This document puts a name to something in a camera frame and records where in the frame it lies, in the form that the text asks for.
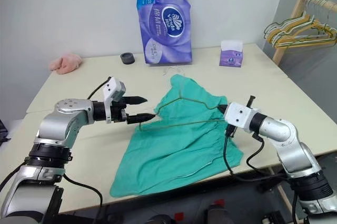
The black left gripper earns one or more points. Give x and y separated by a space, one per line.
118 114

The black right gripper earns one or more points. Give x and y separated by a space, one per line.
231 130

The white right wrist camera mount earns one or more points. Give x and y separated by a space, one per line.
238 116

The purple toilet paper pack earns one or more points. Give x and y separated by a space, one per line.
166 24

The pink fluffy cloth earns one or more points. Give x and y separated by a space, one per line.
65 63

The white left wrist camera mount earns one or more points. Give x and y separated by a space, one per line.
113 87

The wooden clothes rack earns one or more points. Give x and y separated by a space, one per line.
298 11

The dark rounded shape red top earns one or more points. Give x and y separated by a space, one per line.
216 212

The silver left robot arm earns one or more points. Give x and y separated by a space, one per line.
65 124

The purple tissue box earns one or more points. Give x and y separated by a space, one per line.
231 55

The green shorts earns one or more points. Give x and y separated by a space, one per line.
171 155

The black object at table side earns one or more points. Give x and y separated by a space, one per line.
3 132

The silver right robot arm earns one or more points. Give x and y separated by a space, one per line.
289 142

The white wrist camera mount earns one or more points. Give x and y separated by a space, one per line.
238 116
113 87

